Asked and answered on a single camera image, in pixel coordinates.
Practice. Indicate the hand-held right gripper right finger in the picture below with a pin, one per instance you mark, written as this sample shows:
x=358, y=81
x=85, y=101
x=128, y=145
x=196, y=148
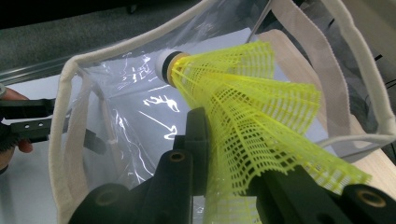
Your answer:
x=253, y=187

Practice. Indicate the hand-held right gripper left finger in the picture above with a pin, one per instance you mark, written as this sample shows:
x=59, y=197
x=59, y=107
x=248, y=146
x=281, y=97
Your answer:
x=197, y=149

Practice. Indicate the clear plastic bag beige trim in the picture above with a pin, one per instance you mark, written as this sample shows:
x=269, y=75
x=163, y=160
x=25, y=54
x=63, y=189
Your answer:
x=71, y=124

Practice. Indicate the white table mat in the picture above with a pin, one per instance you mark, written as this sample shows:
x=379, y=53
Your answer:
x=25, y=193

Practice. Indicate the yellow plastic shuttlecock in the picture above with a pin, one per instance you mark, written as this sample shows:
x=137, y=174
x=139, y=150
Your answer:
x=280, y=102
x=218, y=59
x=249, y=149

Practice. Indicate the metal floor rail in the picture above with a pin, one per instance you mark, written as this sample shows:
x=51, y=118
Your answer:
x=31, y=71

